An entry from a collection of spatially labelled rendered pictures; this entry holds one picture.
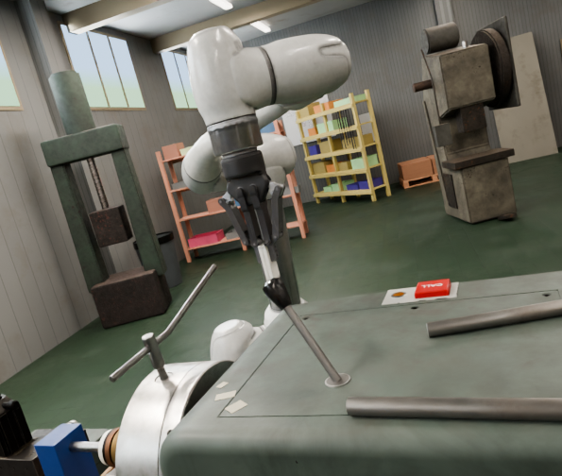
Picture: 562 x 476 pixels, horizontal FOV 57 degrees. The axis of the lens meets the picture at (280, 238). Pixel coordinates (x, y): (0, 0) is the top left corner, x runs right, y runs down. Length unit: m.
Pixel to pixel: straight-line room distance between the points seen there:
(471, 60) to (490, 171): 1.33
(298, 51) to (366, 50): 11.39
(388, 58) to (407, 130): 1.65
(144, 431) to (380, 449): 0.44
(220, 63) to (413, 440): 0.62
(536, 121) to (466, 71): 5.24
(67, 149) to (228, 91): 5.42
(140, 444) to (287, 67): 0.67
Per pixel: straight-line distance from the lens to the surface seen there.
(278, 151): 1.44
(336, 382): 0.73
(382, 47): 12.29
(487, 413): 0.61
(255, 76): 0.89
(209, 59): 0.89
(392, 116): 12.21
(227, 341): 1.61
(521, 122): 11.80
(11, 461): 1.49
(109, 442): 1.14
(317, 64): 0.93
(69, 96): 6.27
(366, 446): 0.63
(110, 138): 6.12
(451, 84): 6.71
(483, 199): 6.83
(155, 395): 0.95
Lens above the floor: 1.59
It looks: 10 degrees down
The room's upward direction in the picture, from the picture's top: 14 degrees counter-clockwise
